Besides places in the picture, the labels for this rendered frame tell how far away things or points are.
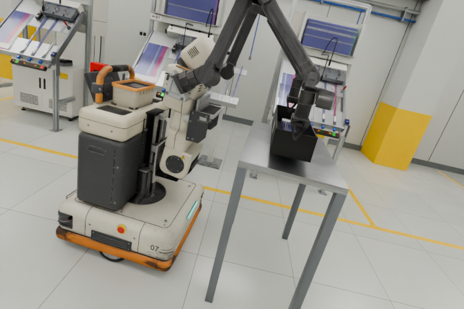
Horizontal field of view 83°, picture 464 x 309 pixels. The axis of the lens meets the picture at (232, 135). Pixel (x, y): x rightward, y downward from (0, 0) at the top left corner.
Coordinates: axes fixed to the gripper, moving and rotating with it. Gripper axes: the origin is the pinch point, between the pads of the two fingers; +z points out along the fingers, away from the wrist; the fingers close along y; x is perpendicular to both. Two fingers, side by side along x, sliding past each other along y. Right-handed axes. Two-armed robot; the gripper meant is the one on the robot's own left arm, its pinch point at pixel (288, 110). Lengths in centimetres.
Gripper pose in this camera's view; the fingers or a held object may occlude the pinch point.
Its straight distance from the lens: 164.7
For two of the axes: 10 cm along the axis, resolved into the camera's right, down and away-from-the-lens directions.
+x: -9.7, -2.4, 1.0
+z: -1.9, 9.3, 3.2
